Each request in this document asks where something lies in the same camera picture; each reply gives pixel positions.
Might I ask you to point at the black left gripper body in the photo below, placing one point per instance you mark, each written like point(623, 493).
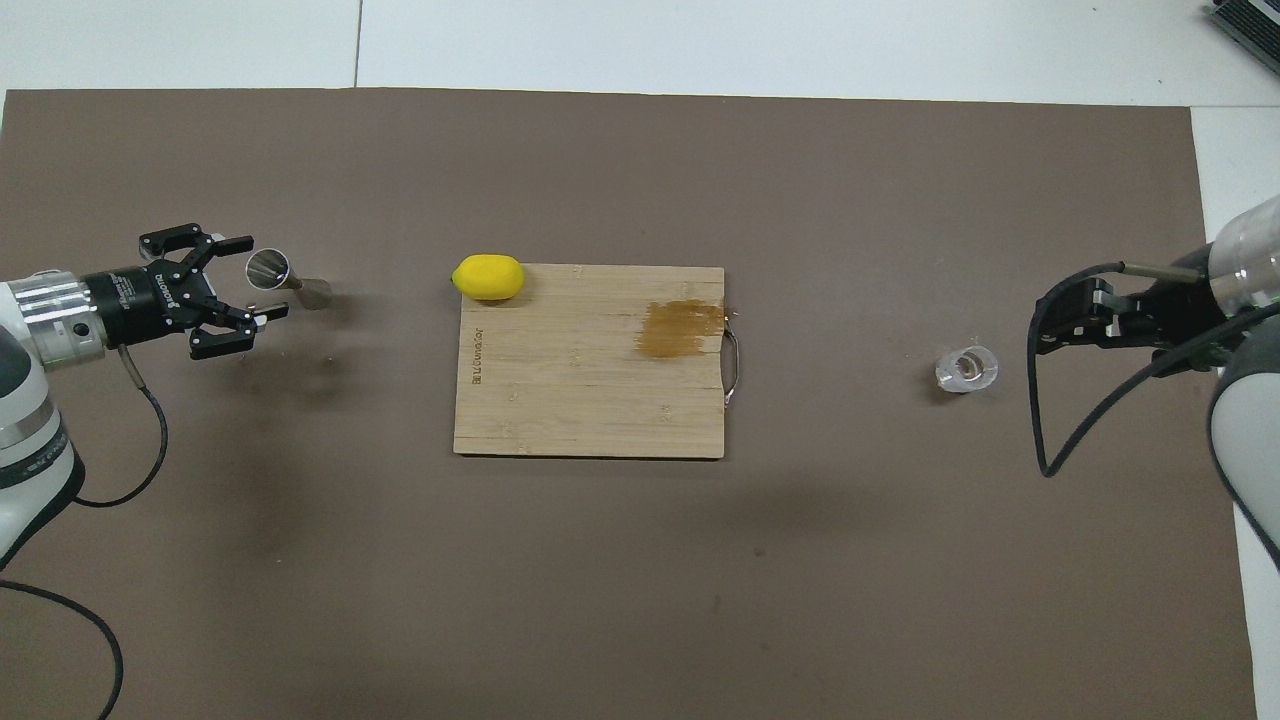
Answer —
point(140, 300)

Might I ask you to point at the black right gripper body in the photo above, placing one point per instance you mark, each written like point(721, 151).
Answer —
point(1185, 315)

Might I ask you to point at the steel cocktail jigger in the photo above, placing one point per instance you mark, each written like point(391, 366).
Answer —
point(268, 268)

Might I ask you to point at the small clear glass cup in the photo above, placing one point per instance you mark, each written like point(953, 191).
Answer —
point(966, 368)

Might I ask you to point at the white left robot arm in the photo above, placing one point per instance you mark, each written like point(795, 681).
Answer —
point(50, 320)

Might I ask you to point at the yellow lemon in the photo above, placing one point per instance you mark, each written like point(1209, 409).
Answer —
point(488, 277)

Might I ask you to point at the grey ribbed device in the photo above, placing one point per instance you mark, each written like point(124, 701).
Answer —
point(1250, 20)

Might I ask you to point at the bamboo cutting board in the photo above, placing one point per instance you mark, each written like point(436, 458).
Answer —
point(580, 380)

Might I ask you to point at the brown table mat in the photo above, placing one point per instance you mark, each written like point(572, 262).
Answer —
point(640, 580)

